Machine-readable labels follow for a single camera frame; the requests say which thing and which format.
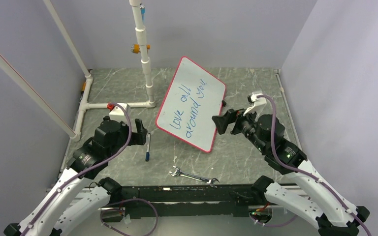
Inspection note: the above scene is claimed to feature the orange pipe valve fitting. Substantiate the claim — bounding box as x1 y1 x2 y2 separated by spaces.
130 44 151 54

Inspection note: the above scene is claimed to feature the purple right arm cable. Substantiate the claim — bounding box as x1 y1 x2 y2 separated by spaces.
257 94 372 236

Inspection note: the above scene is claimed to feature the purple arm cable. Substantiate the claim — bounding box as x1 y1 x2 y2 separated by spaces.
19 103 158 236
257 94 372 236

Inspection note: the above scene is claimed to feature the white PVC pipe frame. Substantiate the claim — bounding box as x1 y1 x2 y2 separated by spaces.
44 0 156 138

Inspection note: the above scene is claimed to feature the white blue whiteboard marker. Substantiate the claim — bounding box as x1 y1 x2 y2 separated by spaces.
145 133 151 162

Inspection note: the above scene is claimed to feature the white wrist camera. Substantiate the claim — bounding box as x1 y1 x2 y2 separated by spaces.
243 90 267 117
107 103 130 123

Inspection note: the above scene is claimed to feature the pink-framed whiteboard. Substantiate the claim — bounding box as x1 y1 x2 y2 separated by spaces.
156 57 226 153

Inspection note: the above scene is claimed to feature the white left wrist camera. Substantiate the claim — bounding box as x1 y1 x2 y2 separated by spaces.
107 103 130 123

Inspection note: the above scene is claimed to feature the aluminium extrusion frame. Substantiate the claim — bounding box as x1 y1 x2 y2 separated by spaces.
274 69 310 196

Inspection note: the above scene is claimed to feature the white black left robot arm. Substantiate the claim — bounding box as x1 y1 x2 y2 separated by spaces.
3 116 148 236

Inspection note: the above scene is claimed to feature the diagonal white pipe red stripe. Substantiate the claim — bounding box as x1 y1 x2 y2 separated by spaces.
0 54 80 141

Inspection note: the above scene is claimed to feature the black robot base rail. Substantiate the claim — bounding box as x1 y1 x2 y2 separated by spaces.
89 182 284 219

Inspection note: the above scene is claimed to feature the silver double open-end wrench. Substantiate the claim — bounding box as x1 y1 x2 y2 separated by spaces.
169 166 220 188

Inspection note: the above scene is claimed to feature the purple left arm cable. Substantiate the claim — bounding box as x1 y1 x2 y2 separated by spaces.
19 103 158 236

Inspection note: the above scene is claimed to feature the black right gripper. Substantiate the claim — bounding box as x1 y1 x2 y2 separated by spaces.
212 104 268 153

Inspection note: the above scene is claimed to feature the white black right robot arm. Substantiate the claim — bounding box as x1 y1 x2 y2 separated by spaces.
212 109 371 236

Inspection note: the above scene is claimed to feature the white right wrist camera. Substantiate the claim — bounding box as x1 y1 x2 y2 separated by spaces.
243 90 267 117

